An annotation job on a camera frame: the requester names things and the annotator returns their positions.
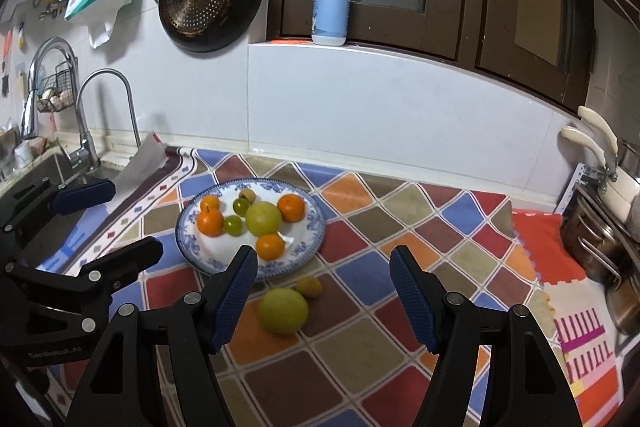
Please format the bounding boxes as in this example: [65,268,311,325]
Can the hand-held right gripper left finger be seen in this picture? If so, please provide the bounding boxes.
[62,244,259,427]

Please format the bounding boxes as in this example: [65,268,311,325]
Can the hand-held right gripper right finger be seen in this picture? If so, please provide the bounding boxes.
[389,245,583,427]

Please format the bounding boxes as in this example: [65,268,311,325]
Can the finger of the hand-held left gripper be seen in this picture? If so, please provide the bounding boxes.
[0,236,165,334]
[0,178,117,238]

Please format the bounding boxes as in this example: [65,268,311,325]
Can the large yellow-green citrus fruit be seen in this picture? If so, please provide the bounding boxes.
[258,288,310,335]
[245,201,284,238]

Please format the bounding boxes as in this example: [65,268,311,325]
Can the orange with stem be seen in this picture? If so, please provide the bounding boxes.
[196,206,225,238]

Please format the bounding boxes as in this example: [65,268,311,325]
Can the blue patterned white plate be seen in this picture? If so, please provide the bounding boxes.
[175,178,327,280]

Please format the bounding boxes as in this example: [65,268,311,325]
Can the dark kitchen sink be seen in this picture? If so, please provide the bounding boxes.
[0,147,123,212]

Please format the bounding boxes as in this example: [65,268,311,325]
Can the small yellow fruit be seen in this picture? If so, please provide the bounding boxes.
[294,277,322,299]

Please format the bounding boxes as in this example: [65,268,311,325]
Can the colourful checked tablecloth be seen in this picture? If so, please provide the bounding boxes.
[45,147,568,427]

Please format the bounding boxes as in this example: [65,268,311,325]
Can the tangerine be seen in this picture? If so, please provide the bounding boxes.
[277,194,306,223]

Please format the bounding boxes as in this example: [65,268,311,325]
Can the thin gooseneck faucet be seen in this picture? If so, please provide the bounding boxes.
[75,68,143,170]

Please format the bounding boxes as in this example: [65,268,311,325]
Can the red foam mat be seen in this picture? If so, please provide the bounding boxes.
[509,207,623,427]

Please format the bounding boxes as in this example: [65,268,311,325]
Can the chrome pull-down faucet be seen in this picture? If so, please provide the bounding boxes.
[22,37,80,140]

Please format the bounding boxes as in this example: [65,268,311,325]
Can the white plastic bag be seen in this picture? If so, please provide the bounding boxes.
[88,4,127,50]

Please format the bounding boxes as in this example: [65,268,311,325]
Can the stainless steel pot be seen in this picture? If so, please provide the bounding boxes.
[560,192,640,335]

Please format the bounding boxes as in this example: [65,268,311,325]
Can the steel pots with utensils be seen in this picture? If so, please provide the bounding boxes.
[555,163,640,288]

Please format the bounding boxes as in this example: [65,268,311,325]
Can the white pot with lid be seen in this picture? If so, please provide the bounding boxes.
[600,142,640,220]

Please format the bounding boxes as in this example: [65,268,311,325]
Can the black wire basket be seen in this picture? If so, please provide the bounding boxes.
[36,62,77,114]

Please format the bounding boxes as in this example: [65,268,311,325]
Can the cream handled knife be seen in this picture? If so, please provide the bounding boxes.
[561,127,610,170]
[577,106,620,158]

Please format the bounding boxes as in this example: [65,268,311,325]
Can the dark brown window frame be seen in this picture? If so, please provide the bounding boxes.
[265,0,596,112]

